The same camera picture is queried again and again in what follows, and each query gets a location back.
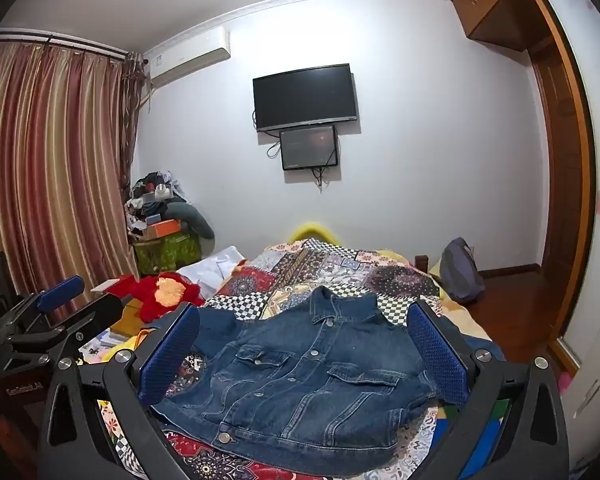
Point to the curtain rod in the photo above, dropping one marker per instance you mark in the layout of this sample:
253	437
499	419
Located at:
60	41

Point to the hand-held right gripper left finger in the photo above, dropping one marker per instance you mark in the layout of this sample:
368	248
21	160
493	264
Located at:
169	357

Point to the yellow plush toy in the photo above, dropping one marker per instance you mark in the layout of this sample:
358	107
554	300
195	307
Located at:
112	355

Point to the white air conditioner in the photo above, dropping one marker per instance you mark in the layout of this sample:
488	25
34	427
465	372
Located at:
190	57

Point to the yellow plush headboard cushion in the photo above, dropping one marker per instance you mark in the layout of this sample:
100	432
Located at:
310	230

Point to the green patterned box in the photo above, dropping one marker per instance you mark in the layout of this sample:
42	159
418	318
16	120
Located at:
170	256

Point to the small black wall monitor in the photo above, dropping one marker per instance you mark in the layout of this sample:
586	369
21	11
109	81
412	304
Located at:
307	146

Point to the wooden bed post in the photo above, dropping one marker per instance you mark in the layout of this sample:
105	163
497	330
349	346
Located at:
421	262

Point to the patchwork bedspread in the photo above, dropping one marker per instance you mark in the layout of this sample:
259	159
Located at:
305	270

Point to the white crumpled sheet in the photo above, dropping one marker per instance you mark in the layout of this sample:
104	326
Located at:
214	267

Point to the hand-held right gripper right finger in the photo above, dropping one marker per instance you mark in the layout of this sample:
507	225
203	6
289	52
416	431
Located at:
437	360

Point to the grey-blue backpack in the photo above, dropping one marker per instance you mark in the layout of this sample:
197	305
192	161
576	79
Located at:
460	272

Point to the orange box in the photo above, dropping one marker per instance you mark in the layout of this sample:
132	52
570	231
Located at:
162	230

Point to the brown wooden door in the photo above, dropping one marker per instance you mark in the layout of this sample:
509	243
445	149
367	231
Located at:
562	160

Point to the black wall television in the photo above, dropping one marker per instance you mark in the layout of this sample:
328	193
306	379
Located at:
305	95

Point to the yellow bed sheet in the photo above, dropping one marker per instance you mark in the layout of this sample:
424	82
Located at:
464	321

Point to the pile of clutter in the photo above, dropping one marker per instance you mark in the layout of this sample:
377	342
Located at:
152	192

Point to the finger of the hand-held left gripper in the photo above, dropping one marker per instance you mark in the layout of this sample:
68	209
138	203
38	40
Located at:
60	291
92	312

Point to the striped red-gold curtain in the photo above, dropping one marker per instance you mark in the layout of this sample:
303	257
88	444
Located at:
55	160

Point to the wooden overhead cabinet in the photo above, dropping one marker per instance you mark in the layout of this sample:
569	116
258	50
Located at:
495	5

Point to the colourful blocked under-sheet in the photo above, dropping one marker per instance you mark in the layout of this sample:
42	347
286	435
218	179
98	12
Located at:
487	435

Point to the blue denim jacket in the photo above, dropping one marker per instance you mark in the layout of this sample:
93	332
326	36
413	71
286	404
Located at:
305	375

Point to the red plush toy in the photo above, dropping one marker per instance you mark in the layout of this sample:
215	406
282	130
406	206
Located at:
147	296

